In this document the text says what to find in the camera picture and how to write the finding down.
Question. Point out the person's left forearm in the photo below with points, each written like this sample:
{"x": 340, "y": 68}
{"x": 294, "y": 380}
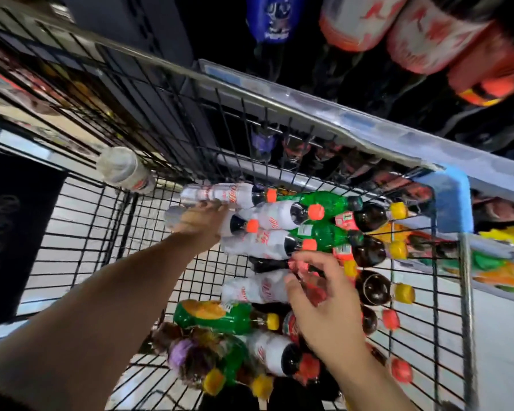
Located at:
{"x": 68, "y": 338}

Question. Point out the yellow starburst promo sign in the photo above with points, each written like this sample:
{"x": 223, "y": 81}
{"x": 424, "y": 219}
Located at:
{"x": 501, "y": 238}

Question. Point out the pile of bottles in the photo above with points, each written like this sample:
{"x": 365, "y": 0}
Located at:
{"x": 325, "y": 205}

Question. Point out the row of small dark cola bottles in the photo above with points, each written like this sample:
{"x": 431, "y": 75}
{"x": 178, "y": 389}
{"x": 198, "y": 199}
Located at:
{"x": 264, "y": 143}

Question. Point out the grey store shelving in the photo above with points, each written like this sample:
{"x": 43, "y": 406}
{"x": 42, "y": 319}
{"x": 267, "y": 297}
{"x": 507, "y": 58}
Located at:
{"x": 343, "y": 117}

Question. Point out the red cola bottle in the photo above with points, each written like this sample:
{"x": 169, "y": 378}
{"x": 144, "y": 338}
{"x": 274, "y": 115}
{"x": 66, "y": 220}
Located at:
{"x": 433, "y": 34}
{"x": 493, "y": 68}
{"x": 360, "y": 19}

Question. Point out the person's left hand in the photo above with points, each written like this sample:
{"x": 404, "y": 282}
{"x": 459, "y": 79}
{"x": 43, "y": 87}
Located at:
{"x": 201, "y": 227}

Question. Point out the dark cola bottle blue label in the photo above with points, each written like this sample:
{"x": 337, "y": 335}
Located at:
{"x": 274, "y": 17}

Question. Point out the white paper cup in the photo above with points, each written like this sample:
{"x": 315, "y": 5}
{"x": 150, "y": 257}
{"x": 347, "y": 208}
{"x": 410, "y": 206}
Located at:
{"x": 124, "y": 169}

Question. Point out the person's right hand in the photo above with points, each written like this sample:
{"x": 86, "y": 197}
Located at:
{"x": 330, "y": 316}

